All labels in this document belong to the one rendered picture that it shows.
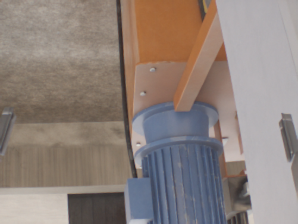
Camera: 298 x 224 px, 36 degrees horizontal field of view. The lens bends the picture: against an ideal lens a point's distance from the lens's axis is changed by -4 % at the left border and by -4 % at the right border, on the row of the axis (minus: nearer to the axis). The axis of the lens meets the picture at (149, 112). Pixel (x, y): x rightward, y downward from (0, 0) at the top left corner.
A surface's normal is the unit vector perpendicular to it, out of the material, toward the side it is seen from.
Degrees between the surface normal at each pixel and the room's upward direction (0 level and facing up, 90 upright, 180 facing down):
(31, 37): 0
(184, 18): 90
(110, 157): 90
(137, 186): 90
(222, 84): 0
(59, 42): 0
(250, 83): 90
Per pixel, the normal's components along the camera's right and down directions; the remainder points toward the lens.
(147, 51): 0.05, -0.41
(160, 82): 0.09, 0.91
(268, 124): -0.99, 0.03
